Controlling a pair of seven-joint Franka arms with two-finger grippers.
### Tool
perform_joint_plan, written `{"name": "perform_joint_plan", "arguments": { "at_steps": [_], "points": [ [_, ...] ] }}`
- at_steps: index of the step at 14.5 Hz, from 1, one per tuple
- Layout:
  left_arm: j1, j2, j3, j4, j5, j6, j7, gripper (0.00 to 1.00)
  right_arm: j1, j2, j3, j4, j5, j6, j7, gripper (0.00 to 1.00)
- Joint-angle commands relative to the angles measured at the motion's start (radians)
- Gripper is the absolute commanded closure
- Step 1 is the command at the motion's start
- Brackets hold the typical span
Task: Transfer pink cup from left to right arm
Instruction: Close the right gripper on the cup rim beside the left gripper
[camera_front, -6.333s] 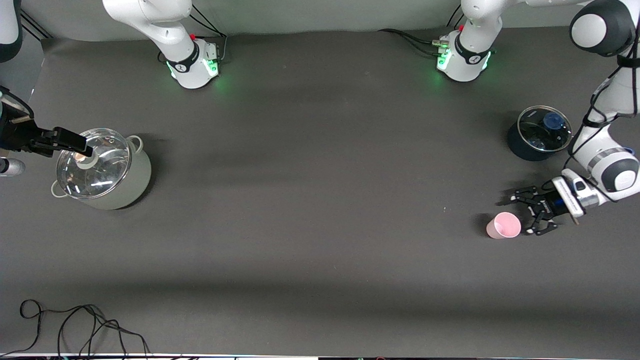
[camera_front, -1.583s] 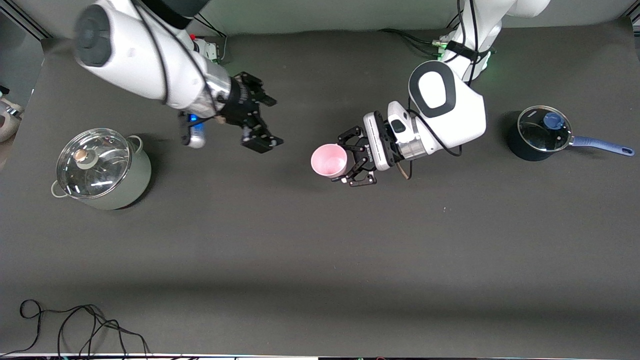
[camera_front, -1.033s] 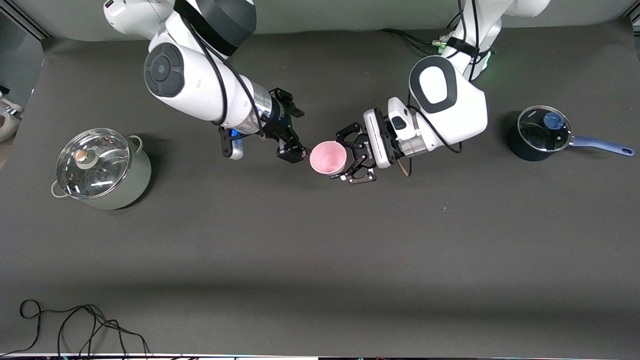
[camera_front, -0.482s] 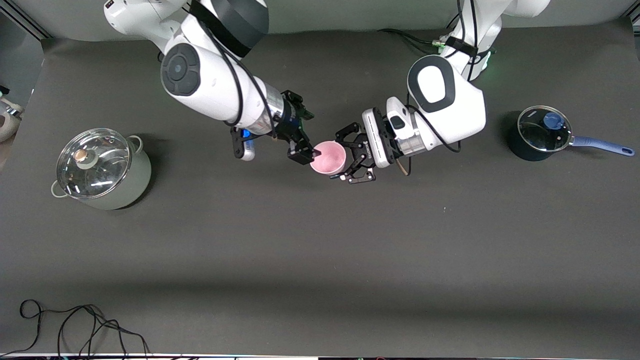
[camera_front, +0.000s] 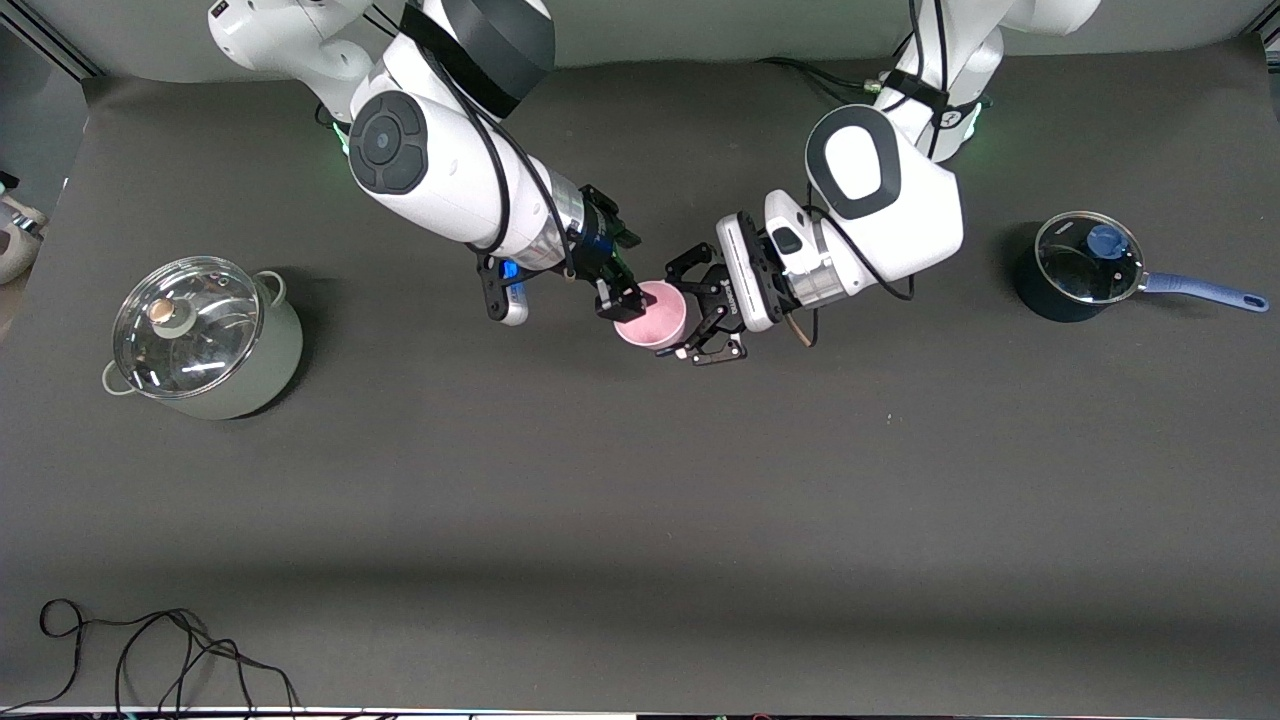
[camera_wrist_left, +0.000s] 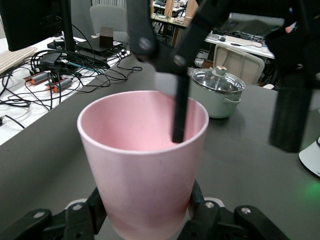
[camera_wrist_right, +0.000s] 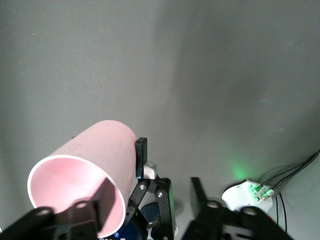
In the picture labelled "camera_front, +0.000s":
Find pink plastic cup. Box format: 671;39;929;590
612;280;691;351

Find dark grey table mat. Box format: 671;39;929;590
0;35;1280;716

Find dark blue saucepan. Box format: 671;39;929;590
1014;215;1271;323

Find glass lid blue knob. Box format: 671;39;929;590
1034;210;1146;306

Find pale green cooking pot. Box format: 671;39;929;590
100;262;304;421

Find glass pot lid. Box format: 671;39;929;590
112;256;263;401

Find beige rounded object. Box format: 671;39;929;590
0;172;48;286

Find black left arm base cables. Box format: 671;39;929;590
755;55;886;101

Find thin black loose cable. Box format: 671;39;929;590
0;598;301;717

